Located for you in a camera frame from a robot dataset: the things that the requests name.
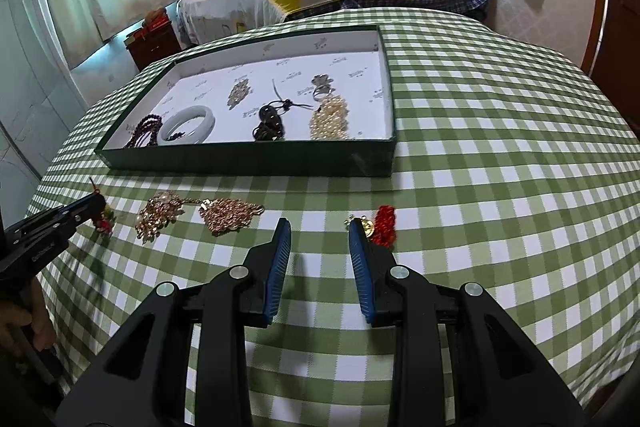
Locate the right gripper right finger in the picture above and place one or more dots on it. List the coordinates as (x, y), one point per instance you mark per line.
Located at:
(500, 378)

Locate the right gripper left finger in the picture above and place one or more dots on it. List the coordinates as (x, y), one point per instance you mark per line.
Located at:
(139, 377)

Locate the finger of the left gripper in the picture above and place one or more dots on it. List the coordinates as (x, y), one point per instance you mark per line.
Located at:
(87, 208)

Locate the red knot gold charm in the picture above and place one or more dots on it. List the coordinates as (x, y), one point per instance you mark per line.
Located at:
(104, 221)

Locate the pale jade bangle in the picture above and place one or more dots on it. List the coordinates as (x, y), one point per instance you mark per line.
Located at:
(191, 125)

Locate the small red gold charm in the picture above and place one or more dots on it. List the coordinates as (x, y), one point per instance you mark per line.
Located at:
(381, 230)

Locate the silver crystal brooch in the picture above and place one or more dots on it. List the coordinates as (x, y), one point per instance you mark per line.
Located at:
(239, 91)

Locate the silver ring ornament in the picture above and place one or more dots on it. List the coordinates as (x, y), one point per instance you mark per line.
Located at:
(322, 87)

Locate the person left hand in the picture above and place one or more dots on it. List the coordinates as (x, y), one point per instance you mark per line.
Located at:
(14, 317)

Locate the glass wardrobe sliding door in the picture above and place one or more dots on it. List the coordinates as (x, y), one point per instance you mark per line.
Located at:
(39, 104)

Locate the dark wooden nightstand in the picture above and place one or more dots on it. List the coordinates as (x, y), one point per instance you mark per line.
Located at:
(149, 44)

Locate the green checkered tablecloth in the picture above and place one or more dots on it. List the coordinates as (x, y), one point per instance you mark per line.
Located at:
(511, 170)

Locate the red boxes on nightstand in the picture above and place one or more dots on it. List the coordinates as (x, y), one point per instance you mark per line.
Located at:
(152, 21)

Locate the green shallow tray box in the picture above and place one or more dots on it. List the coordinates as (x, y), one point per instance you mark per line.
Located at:
(278, 129)

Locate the brown wooden door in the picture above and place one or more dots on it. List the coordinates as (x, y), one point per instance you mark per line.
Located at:
(612, 55)

